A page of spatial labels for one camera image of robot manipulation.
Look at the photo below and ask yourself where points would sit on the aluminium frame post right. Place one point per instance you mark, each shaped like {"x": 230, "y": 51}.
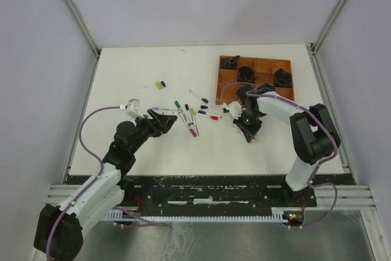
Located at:
{"x": 328, "y": 25}

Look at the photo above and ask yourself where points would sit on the white marker black cap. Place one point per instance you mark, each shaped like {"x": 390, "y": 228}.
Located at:
{"x": 210, "y": 107}

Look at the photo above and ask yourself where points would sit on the light green capped marker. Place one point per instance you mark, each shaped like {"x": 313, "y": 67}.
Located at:
{"x": 192, "y": 113}

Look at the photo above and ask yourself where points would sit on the pink highlighter pen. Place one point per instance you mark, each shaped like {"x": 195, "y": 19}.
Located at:
{"x": 238, "y": 130}

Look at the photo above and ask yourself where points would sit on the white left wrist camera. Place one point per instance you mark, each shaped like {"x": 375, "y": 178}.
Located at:
{"x": 132, "y": 109}

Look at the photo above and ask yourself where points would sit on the orange wooden compartment tray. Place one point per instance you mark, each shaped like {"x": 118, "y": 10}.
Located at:
{"x": 233, "y": 71}

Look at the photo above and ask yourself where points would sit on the magenta capped marker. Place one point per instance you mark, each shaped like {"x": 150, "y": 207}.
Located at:
{"x": 187, "y": 125}

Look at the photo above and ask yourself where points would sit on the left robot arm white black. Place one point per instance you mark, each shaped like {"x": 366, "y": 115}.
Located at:
{"x": 61, "y": 228}

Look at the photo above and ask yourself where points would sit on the aluminium frame post left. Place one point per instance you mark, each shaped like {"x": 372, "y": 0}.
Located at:
{"x": 82, "y": 26}

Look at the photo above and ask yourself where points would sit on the aluminium frame post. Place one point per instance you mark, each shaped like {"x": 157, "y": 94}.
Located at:
{"x": 328, "y": 25}
{"x": 82, "y": 26}

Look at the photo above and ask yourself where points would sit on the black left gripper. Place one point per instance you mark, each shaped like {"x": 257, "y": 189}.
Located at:
{"x": 167, "y": 121}

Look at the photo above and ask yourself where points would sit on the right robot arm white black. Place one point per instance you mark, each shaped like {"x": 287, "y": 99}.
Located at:
{"x": 314, "y": 135}

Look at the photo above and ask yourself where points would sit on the white slotted cable duct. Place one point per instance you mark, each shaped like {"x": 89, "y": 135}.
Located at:
{"x": 117, "y": 215}

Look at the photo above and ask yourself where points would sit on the black capped thin marker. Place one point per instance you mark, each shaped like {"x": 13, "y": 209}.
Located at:
{"x": 187, "y": 111}

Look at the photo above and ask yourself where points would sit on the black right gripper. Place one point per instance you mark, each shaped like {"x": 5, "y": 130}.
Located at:
{"x": 249, "y": 132}

